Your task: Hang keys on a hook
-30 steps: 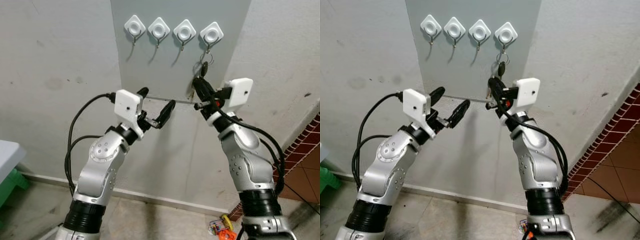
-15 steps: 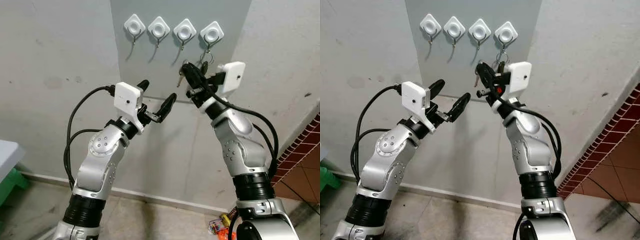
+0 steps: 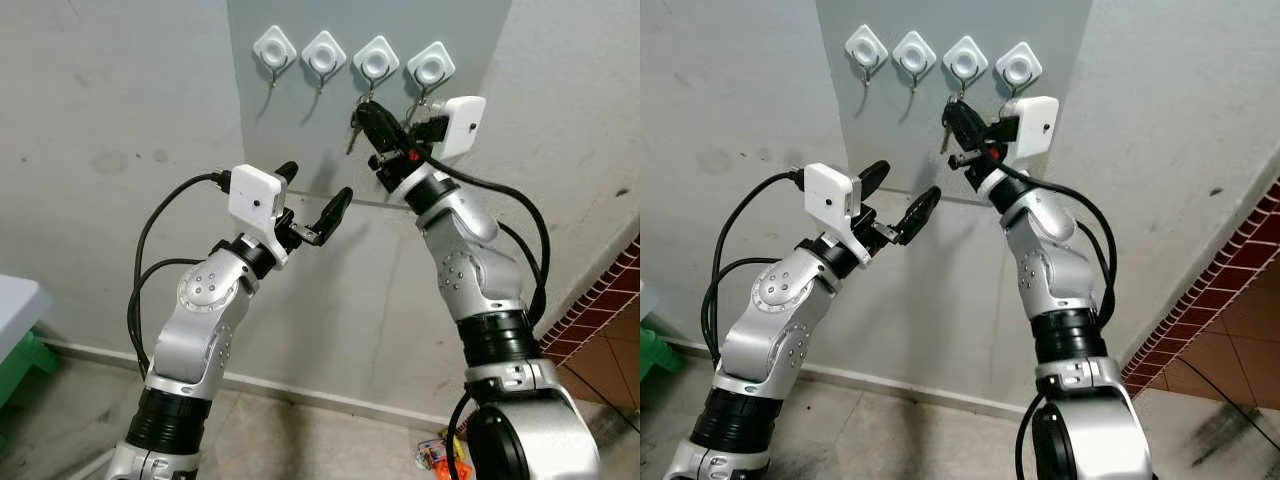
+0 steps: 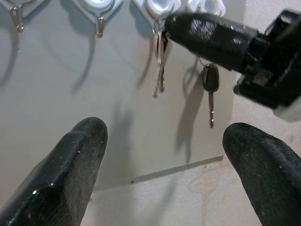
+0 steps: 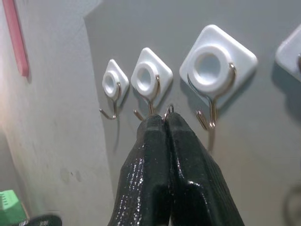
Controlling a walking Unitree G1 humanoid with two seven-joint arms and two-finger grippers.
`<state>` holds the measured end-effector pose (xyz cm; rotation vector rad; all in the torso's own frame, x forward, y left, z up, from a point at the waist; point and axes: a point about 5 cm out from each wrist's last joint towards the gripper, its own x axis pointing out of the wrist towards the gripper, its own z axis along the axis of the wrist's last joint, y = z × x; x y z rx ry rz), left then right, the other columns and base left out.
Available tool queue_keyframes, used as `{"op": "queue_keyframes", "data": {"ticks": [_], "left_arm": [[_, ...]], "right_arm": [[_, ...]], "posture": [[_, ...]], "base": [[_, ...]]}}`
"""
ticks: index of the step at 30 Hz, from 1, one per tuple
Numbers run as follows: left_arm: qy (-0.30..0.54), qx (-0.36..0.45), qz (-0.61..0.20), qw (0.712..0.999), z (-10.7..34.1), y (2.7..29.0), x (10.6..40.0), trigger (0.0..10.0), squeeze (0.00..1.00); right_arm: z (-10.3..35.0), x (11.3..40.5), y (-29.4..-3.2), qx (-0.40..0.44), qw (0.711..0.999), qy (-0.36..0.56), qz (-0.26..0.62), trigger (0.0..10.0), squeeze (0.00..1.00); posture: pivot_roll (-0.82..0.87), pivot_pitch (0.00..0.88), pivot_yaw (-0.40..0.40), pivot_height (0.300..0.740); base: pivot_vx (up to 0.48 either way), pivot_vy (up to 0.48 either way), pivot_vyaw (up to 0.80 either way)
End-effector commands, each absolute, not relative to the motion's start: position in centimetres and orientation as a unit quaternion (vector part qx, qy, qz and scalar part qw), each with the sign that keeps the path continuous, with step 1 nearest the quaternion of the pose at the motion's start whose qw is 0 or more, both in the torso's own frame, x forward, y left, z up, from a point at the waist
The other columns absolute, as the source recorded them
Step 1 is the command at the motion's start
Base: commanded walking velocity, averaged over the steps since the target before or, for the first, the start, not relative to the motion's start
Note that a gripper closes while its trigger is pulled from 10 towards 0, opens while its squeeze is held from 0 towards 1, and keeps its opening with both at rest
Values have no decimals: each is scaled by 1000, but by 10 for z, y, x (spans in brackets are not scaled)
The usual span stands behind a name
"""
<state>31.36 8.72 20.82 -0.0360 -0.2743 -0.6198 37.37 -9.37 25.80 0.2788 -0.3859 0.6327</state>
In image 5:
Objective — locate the green plastic box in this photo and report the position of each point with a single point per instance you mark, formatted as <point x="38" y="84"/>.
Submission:
<point x="9" y="204"/>

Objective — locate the pink wall strip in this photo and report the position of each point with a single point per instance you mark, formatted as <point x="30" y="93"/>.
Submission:
<point x="17" y="37"/>

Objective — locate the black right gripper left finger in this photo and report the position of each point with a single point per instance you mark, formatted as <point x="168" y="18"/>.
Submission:
<point x="145" y="169"/>

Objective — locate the large white adhesive wall hook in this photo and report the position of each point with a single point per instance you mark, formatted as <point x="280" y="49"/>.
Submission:
<point x="240" y="56"/>

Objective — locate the medium white adhesive wall hook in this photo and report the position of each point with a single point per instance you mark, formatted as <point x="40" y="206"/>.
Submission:
<point x="162" y="70"/>

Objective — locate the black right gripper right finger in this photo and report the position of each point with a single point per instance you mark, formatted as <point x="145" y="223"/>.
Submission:
<point x="195" y="179"/>

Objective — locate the small white adhesive wall hook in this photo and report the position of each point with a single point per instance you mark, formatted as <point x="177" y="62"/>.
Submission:
<point x="122" y="77"/>

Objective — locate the black round object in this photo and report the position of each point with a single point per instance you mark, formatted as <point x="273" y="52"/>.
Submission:
<point x="44" y="220"/>

